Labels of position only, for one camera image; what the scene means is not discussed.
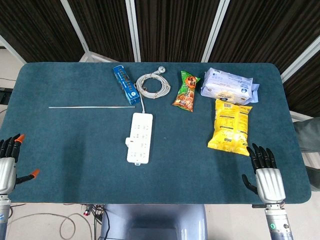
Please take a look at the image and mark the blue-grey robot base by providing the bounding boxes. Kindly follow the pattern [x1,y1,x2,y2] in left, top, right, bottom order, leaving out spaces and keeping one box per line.
[99,204,209,240]

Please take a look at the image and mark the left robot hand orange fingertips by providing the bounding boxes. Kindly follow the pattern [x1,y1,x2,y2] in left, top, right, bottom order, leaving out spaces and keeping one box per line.
[0,133,41,196]

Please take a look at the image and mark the grey chair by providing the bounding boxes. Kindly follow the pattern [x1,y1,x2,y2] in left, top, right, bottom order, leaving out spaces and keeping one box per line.
[292,117,320,186]

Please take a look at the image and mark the dark slatted partition panel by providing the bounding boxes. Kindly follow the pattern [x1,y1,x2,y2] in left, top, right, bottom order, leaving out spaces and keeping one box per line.
[0,0,85,63]
[134,0,221,63]
[282,57,320,118]
[208,0,320,73]
[67,0,137,62]

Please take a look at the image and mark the grey floor cable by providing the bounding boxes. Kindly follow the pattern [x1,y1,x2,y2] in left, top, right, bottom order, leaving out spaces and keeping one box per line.
[7,212,93,240]

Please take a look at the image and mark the long blue box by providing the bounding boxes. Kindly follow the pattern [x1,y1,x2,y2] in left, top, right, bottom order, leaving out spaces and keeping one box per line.
[112,64,141,106]

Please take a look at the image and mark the teal table mat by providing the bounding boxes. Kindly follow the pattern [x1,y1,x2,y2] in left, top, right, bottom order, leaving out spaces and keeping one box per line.
[0,61,312,205]

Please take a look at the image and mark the yellow snack bag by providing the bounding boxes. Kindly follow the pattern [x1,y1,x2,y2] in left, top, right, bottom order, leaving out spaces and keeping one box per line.
[207,98,253,157]

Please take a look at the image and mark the white tissue pack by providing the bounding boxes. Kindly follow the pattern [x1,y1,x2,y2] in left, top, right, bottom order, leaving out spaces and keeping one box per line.
[200,67,255,106]

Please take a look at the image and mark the green orange snack bag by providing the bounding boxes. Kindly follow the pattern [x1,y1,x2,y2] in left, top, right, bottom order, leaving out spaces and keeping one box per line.
[172,70,202,113]

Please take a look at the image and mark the black cable bundle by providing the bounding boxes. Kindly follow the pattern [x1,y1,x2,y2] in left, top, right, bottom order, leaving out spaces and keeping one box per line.
[79,204,111,240]

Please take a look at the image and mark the white cable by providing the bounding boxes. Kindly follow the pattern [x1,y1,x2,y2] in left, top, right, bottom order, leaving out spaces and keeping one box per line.
[135,65,172,114]

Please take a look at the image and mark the white charger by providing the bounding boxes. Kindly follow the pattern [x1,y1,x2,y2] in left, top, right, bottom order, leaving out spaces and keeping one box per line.
[125,136,141,149]

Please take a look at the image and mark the light blue plastic pack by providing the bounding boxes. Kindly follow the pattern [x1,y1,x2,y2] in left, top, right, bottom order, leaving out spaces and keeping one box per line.
[246,79,261,104]

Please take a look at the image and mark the white power strip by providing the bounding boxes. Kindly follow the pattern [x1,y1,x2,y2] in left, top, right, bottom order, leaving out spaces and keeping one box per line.
[125,112,154,166]

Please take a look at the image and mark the black floor object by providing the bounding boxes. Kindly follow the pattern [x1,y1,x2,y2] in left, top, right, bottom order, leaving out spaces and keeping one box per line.
[0,87,12,105]

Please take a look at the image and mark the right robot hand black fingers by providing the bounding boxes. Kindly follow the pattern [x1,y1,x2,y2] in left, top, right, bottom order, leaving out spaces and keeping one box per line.
[241,142,287,205]

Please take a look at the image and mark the thin metal rod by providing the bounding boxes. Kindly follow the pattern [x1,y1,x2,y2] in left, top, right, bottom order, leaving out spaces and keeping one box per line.
[48,105,136,109]

